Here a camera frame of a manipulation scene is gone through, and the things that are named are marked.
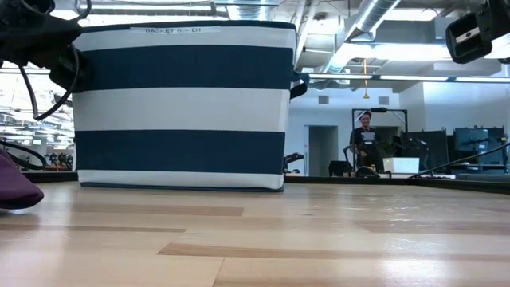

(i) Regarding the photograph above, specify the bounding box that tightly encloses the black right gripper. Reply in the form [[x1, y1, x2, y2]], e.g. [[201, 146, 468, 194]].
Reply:
[[445, 0, 510, 65]]

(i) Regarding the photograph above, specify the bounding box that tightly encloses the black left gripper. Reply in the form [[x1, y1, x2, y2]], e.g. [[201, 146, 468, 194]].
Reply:
[[0, 0, 91, 94]]

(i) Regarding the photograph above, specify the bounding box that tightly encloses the navy white striped fabric basket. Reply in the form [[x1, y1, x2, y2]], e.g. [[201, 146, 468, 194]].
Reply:
[[71, 19, 311, 194]]

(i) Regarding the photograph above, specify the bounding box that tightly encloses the blue cabinet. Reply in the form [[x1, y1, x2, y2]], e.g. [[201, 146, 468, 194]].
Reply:
[[453, 126, 509, 175]]

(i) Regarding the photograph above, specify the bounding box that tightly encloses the dark panel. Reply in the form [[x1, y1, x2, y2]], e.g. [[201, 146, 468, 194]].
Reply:
[[401, 130, 450, 171]]

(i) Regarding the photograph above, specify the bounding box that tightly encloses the purple folded cloth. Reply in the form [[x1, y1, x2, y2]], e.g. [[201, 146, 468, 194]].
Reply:
[[0, 149, 45, 211]]

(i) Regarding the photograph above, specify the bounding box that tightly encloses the person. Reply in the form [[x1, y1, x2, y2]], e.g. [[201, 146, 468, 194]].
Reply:
[[349, 110, 386, 173]]

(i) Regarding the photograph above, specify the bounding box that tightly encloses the white box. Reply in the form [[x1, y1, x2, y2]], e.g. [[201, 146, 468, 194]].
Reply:
[[382, 157, 421, 175]]

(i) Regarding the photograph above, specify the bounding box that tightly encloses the small black box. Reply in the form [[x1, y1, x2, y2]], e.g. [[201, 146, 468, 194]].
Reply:
[[328, 159, 354, 178]]

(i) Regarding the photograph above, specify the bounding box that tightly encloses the black equipment piece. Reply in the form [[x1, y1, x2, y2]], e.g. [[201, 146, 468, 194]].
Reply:
[[282, 151, 306, 175]]

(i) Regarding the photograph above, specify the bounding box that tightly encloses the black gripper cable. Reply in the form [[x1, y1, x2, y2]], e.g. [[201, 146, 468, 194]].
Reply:
[[18, 41, 80, 122]]

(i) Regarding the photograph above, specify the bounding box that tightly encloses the black table cable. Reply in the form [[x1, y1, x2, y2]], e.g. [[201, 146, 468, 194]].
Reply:
[[0, 139, 48, 171]]

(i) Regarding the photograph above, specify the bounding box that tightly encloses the silver air duct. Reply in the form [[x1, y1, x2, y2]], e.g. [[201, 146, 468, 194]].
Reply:
[[318, 0, 402, 75]]

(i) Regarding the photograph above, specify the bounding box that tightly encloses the black station frame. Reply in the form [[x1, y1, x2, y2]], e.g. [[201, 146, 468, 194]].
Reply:
[[351, 107, 409, 173]]

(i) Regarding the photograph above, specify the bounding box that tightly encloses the yellow hanging cord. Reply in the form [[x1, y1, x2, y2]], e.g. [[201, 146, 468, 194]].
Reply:
[[361, 58, 371, 100]]

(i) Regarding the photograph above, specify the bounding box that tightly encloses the thin black cable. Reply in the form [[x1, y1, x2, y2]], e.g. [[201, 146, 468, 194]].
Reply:
[[409, 141, 510, 179]]

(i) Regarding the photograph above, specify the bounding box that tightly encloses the black aluminium table frame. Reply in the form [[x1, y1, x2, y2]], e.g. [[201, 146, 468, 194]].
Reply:
[[22, 170, 510, 195]]

